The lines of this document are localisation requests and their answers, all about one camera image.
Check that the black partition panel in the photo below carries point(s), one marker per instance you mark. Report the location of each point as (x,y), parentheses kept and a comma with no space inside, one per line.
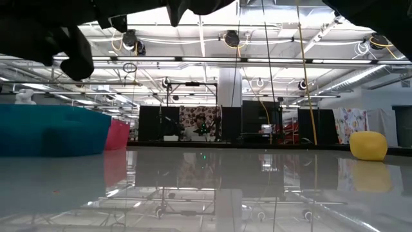
(149,122)
(325,119)
(257,111)

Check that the dark grey door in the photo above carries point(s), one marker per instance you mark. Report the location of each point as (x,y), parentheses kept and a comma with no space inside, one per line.
(402,125)

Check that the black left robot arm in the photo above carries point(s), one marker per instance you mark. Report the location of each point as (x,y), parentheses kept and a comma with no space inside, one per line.
(32,29)

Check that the floral cloth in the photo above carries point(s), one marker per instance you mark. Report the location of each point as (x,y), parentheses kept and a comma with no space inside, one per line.
(349,120)
(212,112)

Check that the blue basket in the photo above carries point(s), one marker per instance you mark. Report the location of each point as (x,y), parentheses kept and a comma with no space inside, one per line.
(51,130)

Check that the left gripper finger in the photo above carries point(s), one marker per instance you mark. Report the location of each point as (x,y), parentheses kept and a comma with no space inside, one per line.
(177,11)
(209,6)

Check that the silver ventilation duct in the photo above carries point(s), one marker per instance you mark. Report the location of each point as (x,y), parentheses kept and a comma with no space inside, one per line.
(354,77)

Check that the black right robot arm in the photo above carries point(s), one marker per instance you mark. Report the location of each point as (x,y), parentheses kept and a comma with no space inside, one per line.
(386,19)

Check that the small monitor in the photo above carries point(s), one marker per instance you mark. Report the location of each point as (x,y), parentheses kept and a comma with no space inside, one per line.
(267,129)

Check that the white pillar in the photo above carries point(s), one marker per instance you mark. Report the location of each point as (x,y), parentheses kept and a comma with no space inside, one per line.
(230,87)

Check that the red equipment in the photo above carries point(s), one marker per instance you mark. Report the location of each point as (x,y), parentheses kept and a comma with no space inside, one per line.
(289,129)

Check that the black rig frame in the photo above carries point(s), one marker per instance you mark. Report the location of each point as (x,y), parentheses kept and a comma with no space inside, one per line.
(192,83)

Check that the pink basket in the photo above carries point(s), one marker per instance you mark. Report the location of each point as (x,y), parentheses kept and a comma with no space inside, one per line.
(118,135)

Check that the white cloth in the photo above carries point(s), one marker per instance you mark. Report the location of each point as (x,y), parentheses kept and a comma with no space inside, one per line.
(381,120)

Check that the round ceiling fixture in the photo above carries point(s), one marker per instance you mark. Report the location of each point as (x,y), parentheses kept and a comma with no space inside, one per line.
(302,84)
(165,82)
(260,82)

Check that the yellow lemon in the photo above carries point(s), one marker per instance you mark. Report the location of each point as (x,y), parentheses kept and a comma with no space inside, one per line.
(368,145)

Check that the overhead light rail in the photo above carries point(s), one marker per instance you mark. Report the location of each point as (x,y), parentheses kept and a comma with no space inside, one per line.
(145,59)

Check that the white lumpy object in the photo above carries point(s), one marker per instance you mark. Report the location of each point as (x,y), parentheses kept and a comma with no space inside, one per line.
(25,96)

